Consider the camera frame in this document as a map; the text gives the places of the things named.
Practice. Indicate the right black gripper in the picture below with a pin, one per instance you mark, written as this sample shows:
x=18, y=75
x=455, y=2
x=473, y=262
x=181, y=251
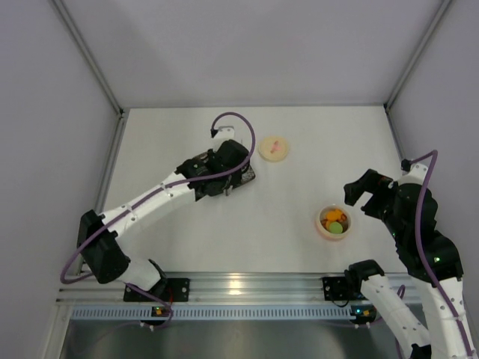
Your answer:
x=374, y=202

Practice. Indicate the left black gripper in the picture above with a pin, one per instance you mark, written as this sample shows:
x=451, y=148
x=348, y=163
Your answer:
x=235, y=183

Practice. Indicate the cream round lid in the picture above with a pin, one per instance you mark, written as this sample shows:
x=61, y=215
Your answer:
x=273, y=148

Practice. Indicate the green round food piece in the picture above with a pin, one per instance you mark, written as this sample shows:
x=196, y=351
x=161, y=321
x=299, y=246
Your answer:
x=335, y=228

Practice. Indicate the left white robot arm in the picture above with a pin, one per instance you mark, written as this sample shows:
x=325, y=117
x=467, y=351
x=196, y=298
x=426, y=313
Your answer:
x=103, y=238

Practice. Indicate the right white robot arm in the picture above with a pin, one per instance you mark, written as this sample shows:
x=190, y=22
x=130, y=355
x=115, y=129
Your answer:
x=433, y=262

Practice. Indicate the white round lunch bowl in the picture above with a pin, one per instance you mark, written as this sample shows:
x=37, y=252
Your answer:
x=322, y=224

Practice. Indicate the black patterned square plate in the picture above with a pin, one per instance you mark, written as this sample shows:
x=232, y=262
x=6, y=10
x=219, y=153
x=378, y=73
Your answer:
x=200, y=170

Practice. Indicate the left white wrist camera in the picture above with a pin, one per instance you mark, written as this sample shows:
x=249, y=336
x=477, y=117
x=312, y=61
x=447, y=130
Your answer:
x=221, y=134

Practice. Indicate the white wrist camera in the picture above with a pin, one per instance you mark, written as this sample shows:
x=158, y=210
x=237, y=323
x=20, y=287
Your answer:
x=221, y=134
x=413, y=172

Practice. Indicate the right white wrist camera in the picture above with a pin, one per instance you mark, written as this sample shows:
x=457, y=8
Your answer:
x=413, y=172

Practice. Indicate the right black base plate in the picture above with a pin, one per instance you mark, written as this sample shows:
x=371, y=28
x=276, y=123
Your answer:
x=336, y=288

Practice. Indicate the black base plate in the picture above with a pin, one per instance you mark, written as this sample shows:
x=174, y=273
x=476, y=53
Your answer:
x=336, y=288
x=172, y=290

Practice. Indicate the aluminium mounting rail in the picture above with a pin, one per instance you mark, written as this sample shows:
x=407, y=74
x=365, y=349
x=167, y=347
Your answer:
x=214, y=288

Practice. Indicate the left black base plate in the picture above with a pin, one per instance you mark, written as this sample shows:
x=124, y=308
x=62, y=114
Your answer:
x=172, y=290

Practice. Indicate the slotted grey cable duct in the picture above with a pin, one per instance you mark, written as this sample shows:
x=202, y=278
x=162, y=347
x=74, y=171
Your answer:
x=219, y=312

